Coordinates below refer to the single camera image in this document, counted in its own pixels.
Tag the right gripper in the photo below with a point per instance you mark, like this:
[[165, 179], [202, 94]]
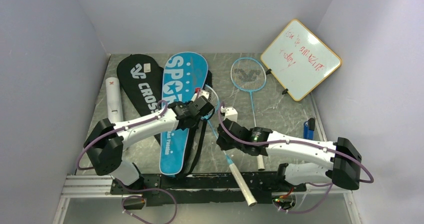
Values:
[[223, 145]]

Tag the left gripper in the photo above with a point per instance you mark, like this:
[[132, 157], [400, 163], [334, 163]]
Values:
[[187, 103]]

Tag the blue racket cover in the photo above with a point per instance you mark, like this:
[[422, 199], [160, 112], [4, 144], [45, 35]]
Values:
[[183, 73]]

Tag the black racket cover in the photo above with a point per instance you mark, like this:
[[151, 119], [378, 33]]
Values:
[[141, 78]]

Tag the blue white badminton racket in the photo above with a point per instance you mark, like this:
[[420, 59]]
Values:
[[248, 75]]

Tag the white shuttlecock tube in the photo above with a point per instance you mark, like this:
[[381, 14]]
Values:
[[113, 100]]

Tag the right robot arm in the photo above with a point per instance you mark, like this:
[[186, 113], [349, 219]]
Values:
[[339, 162]]

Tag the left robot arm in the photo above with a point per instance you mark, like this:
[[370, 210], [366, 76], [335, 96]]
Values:
[[107, 141]]

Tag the black whiteboard marker clip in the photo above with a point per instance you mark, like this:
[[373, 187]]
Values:
[[284, 91]]

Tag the blue black stapler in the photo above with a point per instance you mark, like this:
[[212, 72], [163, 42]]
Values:
[[309, 128]]

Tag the white dry erase board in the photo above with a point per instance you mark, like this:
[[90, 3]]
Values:
[[299, 60]]

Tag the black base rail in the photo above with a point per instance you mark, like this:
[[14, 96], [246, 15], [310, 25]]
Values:
[[203, 188]]

